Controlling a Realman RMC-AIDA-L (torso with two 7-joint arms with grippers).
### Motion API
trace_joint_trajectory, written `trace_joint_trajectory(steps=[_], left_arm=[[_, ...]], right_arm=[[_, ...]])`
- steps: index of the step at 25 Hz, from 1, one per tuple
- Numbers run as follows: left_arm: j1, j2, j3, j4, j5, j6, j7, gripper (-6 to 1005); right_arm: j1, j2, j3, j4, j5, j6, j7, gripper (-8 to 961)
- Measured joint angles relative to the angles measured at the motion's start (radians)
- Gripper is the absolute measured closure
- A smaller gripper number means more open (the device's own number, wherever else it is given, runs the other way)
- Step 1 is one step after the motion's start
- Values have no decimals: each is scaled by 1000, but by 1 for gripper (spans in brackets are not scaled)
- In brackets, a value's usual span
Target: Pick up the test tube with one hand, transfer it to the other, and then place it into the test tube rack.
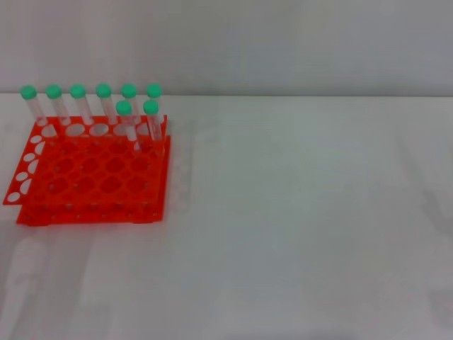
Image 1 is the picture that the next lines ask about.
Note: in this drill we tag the green-capped graduated test tube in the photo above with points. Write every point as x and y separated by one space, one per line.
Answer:
124 107

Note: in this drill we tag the green-capped clear test tube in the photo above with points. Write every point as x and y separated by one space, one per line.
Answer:
154 89
128 89
28 92
150 107
103 90
77 90
54 90

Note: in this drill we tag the orange test tube rack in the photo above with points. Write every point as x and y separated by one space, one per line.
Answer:
99 177

